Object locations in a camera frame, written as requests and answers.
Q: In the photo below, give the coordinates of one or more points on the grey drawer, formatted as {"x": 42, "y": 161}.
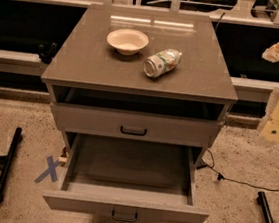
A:
{"x": 128, "y": 180}
{"x": 134, "y": 125}

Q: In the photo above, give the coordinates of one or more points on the grey top drawer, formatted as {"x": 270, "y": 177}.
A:
{"x": 134, "y": 125}

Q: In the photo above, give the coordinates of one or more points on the grey drawer cabinet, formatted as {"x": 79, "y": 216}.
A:
{"x": 87, "y": 71}

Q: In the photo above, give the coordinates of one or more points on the crushed aluminium soda can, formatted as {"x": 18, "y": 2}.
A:
{"x": 161, "y": 62}

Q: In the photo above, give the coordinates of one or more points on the white paper bowl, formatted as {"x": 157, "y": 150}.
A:
{"x": 127, "y": 41}

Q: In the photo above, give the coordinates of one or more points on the small wooden block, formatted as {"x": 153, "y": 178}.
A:
{"x": 62, "y": 160}

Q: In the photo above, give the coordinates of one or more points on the blue tape cross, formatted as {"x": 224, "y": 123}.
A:
{"x": 50, "y": 171}

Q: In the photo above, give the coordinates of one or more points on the black clamp knob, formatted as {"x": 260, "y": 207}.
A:
{"x": 46, "y": 53}

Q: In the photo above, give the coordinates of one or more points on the black stand leg left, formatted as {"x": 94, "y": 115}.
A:
{"x": 7, "y": 160}

